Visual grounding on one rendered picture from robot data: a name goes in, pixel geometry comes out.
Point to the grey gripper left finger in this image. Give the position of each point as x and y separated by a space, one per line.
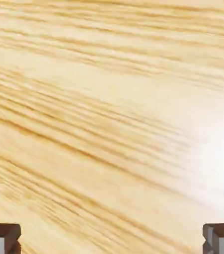
6 236

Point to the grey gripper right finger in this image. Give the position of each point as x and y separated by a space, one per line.
221 238

